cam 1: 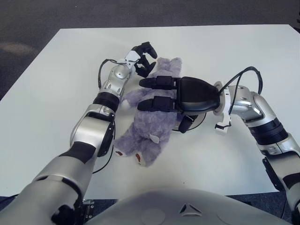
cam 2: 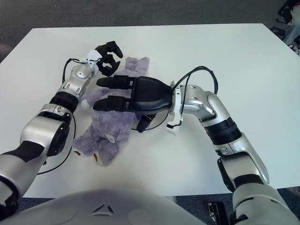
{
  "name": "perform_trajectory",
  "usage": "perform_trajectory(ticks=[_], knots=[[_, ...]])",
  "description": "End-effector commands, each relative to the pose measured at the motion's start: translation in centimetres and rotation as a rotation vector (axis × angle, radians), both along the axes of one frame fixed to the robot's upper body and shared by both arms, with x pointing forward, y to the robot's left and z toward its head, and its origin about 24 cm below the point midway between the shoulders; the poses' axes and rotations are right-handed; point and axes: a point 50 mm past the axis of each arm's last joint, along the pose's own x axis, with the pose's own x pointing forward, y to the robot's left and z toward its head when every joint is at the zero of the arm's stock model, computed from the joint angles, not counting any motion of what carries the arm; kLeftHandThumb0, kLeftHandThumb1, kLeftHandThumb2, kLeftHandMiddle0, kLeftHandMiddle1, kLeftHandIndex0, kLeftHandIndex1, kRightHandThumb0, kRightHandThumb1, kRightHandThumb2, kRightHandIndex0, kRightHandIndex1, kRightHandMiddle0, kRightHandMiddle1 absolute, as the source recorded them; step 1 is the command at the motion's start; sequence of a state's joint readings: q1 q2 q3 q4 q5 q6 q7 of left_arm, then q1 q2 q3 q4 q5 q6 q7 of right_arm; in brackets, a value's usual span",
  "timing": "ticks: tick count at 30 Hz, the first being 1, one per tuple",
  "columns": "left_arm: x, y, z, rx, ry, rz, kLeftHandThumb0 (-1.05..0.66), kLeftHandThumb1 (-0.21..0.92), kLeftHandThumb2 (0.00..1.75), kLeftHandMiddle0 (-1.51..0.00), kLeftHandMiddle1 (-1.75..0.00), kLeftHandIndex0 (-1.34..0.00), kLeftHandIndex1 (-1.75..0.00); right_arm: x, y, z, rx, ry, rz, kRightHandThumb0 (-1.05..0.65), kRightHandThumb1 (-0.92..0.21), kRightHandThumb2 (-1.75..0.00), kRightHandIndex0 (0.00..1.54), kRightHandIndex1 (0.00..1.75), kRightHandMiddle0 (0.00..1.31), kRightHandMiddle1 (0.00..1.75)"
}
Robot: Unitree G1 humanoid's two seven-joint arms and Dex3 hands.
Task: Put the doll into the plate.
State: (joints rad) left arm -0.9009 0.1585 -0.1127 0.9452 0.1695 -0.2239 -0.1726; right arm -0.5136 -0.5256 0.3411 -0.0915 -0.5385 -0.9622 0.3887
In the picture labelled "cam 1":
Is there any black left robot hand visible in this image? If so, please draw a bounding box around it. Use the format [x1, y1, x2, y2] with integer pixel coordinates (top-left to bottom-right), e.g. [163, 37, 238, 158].
[131, 41, 158, 78]

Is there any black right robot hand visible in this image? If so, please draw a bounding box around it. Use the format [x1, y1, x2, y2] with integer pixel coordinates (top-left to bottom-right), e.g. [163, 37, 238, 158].
[137, 76, 222, 134]

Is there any purple plush bunny doll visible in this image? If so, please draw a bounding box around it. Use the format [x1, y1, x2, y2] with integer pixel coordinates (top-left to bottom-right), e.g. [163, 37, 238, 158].
[113, 57, 186, 167]

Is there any white plate with black rim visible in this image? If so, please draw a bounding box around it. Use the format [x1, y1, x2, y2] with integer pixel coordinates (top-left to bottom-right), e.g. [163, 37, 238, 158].
[172, 112, 207, 133]

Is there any grey robot torso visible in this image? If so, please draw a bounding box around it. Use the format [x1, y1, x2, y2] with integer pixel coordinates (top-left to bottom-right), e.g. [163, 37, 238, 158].
[89, 189, 289, 225]

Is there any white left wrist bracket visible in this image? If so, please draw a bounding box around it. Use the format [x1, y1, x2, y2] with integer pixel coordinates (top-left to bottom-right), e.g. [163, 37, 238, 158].
[124, 50, 141, 70]

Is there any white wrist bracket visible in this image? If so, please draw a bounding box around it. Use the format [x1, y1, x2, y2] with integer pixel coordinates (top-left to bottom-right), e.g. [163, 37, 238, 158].
[212, 81, 233, 136]
[124, 50, 141, 70]

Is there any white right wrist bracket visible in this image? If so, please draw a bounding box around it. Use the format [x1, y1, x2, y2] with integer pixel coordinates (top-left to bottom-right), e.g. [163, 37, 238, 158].
[212, 81, 233, 136]

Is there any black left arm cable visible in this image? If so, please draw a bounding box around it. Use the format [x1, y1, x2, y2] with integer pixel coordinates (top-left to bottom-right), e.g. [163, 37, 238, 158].
[92, 58, 122, 174]

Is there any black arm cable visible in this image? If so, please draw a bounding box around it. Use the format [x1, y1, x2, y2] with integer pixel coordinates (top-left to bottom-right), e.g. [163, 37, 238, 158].
[219, 67, 263, 115]
[92, 58, 122, 174]

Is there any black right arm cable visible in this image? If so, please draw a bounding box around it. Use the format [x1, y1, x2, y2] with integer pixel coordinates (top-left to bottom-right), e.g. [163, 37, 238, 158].
[219, 67, 263, 115]

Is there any metal table leg bracket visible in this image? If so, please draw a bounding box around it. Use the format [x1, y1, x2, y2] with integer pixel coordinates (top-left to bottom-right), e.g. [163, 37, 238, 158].
[83, 199, 95, 225]

